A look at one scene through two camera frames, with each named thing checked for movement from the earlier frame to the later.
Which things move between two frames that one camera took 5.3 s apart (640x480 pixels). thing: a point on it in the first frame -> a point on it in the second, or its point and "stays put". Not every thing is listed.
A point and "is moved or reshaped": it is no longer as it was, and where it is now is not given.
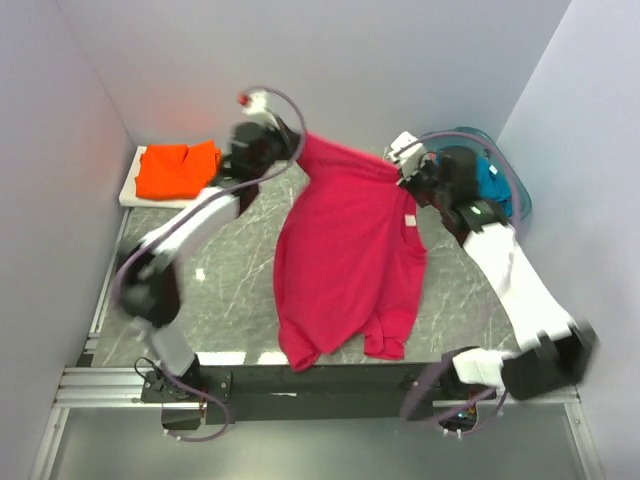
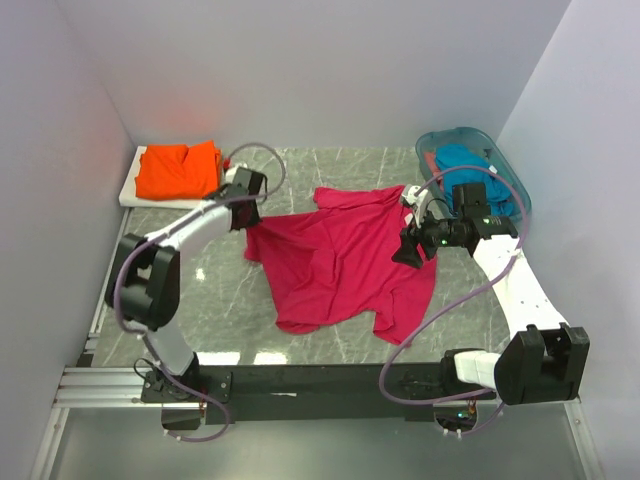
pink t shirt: [350, 259] is moved or reshaped
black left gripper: [288, 137] -> [254, 220]
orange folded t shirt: [168, 171] stays put
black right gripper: [410, 182] -> [407, 253]
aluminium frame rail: [83, 386] stays put
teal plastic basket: [480, 141] stays put
